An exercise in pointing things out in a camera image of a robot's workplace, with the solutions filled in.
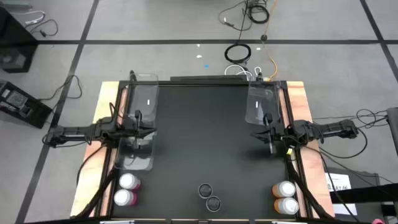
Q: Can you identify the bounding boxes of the black bar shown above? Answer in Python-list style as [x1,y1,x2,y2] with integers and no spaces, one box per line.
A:
[170,75,248,82]

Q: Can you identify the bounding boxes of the long white cable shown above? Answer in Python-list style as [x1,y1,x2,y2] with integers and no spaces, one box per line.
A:
[223,63,254,80]

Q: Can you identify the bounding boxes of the black cabinet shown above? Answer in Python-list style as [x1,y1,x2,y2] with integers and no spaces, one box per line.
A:
[0,6,39,74]

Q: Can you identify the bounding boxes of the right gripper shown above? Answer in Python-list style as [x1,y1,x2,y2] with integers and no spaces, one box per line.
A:
[250,113,284,156]

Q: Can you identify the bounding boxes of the white cable with plug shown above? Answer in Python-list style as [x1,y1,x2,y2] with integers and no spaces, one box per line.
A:
[11,9,46,26]

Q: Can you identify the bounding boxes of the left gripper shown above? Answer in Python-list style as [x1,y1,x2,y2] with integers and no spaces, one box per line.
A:
[123,110,157,150]

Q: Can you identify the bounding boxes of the wooden table board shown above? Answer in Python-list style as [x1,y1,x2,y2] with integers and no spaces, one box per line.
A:
[70,80,336,218]

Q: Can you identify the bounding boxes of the black cable sleeve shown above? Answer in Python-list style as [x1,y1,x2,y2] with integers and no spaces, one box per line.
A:
[285,155,332,220]
[73,167,121,218]

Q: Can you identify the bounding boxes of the orange cable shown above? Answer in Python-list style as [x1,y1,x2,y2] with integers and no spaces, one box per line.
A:
[262,0,279,81]

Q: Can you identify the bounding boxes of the white blue Celsius can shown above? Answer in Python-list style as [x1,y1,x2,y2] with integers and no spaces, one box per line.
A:
[198,183,214,200]
[205,195,223,213]

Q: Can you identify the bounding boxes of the black power cable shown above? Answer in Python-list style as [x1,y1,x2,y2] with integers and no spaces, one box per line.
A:
[37,73,83,102]

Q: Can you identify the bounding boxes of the black electronics box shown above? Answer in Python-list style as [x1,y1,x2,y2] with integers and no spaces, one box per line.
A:
[0,80,53,129]

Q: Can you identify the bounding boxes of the clear plastic cup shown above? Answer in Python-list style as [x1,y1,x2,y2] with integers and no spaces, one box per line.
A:
[113,124,156,172]

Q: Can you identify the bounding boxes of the mango orange soda can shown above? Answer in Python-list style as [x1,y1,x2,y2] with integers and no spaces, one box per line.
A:
[273,197,300,216]
[272,180,297,199]

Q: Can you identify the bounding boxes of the black aluminium table frame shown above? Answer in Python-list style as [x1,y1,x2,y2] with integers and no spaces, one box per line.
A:
[98,79,315,222]

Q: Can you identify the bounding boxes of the thin black cable with plug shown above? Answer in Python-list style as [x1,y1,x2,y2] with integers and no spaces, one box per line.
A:
[24,18,59,38]

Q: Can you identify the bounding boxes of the black cable bundle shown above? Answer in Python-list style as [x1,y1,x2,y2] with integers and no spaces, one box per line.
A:
[217,0,271,32]

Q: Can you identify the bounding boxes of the white printed paper sheet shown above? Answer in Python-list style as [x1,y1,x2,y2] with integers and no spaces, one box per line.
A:
[325,172,352,192]

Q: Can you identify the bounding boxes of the pink bottle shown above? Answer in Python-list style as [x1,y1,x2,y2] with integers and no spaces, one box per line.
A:
[113,188,138,207]
[119,172,142,191]

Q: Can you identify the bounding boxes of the coiled black cable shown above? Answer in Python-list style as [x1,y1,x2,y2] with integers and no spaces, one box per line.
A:
[224,42,252,65]

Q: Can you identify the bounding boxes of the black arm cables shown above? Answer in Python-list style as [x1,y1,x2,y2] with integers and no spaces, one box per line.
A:
[310,108,391,160]

